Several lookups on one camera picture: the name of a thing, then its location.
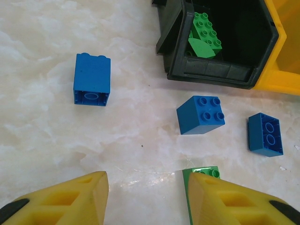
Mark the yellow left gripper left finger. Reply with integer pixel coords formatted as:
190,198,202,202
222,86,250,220
0,171,110,225

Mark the black plastic bin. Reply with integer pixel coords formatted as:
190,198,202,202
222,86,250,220
151,0,281,91

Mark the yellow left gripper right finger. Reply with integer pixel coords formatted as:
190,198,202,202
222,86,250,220
188,172,300,225

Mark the square blue lego brick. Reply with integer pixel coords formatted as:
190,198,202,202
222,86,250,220
176,95,226,135

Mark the tall blue lego brick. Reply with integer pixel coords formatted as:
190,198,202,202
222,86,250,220
73,52,111,107

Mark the long green lego brick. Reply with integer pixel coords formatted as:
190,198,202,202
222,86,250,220
192,11,223,51

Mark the yellow plastic bin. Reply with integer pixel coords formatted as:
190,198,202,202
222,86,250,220
253,0,300,96

